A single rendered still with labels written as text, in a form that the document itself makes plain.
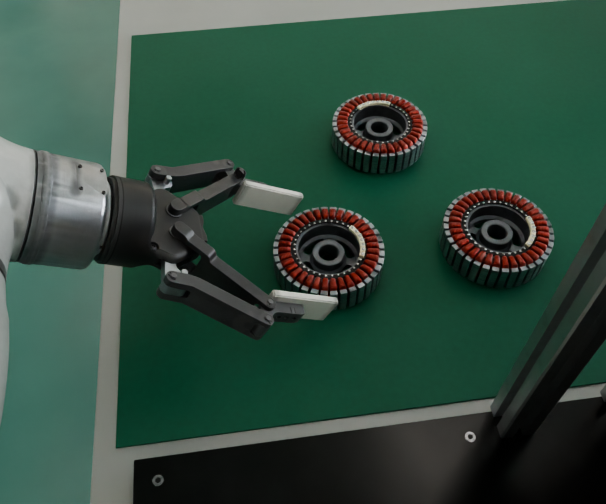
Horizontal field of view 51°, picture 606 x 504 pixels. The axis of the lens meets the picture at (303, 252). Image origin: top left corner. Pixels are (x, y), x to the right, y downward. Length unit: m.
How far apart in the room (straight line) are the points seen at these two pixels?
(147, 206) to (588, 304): 0.33
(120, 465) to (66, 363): 0.97
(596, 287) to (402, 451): 0.24
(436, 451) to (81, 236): 0.33
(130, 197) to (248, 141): 0.29
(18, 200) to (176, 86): 0.43
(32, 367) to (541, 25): 1.22
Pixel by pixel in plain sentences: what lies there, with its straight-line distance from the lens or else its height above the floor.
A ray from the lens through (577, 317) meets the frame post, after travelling 0.42.
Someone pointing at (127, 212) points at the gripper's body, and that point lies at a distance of 0.53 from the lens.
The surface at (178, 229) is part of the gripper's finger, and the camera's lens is 0.55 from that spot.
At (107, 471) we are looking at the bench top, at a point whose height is 0.75.
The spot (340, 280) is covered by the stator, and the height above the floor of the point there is 0.79.
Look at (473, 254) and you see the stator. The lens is 0.65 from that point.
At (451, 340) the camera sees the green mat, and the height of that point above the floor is 0.75.
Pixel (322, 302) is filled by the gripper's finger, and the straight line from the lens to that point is 0.59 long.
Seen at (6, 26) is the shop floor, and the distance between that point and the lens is 2.57.
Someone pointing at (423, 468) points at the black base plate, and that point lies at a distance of 0.56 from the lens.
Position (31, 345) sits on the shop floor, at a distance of 1.60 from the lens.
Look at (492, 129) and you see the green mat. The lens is 0.84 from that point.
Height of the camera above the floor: 1.29
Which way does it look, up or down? 53 degrees down
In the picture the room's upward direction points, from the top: straight up
